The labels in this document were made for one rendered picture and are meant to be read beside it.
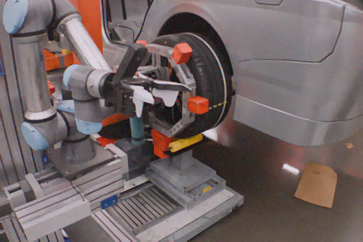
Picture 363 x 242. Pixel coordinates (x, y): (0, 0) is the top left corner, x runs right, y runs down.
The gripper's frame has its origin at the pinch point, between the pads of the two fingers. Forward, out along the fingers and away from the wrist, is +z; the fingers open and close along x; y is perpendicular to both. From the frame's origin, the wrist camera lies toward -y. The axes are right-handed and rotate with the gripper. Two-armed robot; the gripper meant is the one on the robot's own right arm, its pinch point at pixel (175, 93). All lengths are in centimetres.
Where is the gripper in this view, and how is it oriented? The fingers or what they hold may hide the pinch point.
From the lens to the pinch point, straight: 65.0
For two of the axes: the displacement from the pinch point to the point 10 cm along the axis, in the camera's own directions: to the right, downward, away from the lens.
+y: -0.9, 9.6, 2.8
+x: -5.3, 1.9, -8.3
